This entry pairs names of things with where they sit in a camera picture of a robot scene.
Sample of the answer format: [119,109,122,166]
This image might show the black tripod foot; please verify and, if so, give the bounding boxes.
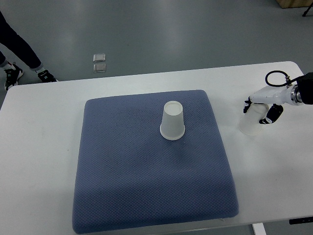
[302,5,312,17]

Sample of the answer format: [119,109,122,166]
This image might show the white paper cup on cushion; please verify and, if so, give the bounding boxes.
[160,101,185,141]

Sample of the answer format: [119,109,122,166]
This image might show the black sneaker near table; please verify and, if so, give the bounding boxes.
[38,70,58,83]

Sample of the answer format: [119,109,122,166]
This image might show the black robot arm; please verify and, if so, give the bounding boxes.
[296,72,313,105]

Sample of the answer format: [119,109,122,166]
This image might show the wooden box top right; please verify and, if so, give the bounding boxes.
[276,0,312,8]

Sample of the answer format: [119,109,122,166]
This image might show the person leg dark trousers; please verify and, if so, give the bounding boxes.
[0,51,8,68]
[0,13,44,71]

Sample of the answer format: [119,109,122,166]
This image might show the person right leg dark trousers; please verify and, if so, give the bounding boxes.
[0,51,8,68]

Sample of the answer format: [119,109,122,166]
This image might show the upper metal floor plate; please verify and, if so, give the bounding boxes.
[93,53,106,62]

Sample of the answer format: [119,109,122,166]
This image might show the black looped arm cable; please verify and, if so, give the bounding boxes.
[265,70,303,88]

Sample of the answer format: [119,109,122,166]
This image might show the white table leg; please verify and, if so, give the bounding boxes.
[252,223,267,235]

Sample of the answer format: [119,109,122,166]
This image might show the person left leg dark trousers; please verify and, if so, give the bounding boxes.
[0,13,44,71]

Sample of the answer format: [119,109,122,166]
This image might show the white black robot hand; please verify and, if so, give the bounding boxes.
[243,85,303,124]

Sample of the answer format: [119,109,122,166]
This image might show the black table control panel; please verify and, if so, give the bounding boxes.
[289,216,313,225]

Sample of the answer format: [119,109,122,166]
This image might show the black sneaker at edge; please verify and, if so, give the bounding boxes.
[4,63,23,91]

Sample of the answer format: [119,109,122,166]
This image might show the blue quilted cushion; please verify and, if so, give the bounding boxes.
[72,90,239,234]

